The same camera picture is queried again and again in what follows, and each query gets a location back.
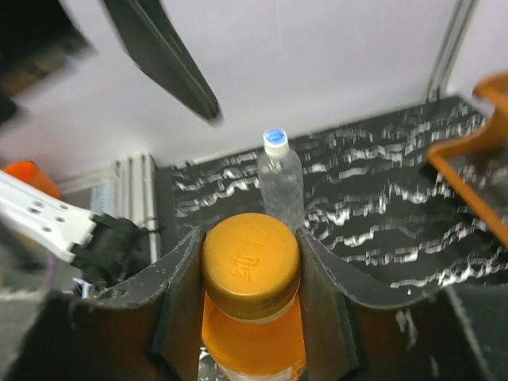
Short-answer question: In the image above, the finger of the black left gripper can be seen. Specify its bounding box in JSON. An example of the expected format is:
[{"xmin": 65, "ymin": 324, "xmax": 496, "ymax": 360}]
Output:
[{"xmin": 102, "ymin": 0, "xmax": 223, "ymax": 125}]

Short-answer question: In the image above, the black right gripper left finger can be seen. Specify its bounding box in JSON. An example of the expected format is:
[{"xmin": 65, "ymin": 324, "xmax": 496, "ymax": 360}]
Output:
[{"xmin": 1, "ymin": 227, "xmax": 206, "ymax": 380}]

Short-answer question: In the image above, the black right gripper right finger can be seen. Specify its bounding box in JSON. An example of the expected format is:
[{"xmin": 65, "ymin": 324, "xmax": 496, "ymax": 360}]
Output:
[{"xmin": 297, "ymin": 229, "xmax": 507, "ymax": 380}]

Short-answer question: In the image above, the orange juice bottle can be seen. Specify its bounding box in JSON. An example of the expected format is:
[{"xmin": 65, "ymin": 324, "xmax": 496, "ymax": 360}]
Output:
[{"xmin": 202, "ymin": 296, "xmax": 306, "ymax": 380}]

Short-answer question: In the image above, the orange bottle cap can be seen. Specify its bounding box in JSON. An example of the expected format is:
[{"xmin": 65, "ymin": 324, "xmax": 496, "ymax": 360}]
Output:
[{"xmin": 202, "ymin": 213, "xmax": 300, "ymax": 322}]

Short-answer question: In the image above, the white blue bottle cap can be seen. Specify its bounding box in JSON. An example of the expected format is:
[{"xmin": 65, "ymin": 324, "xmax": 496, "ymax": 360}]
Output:
[{"xmin": 263, "ymin": 129, "xmax": 290, "ymax": 158}]

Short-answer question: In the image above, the clear plastic bottle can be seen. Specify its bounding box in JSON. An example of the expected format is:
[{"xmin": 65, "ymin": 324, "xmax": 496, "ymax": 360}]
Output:
[{"xmin": 257, "ymin": 145, "xmax": 304, "ymax": 232}]

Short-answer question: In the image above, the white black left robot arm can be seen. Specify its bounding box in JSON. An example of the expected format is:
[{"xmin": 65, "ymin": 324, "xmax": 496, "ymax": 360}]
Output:
[{"xmin": 1, "ymin": 1, "xmax": 221, "ymax": 287}]

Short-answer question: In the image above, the orange mug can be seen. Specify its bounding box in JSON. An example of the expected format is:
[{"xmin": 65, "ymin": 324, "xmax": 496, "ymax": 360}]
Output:
[{"xmin": 2, "ymin": 160, "xmax": 61, "ymax": 199}]

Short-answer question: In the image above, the wooden shelf rack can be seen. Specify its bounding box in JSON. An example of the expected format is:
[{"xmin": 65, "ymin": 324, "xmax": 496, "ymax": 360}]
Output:
[{"xmin": 426, "ymin": 72, "xmax": 507, "ymax": 244}]

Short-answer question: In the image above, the aluminium slotted rail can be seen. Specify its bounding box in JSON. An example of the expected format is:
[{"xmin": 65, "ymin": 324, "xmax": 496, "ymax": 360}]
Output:
[{"xmin": 90, "ymin": 153, "xmax": 160, "ymax": 263}]

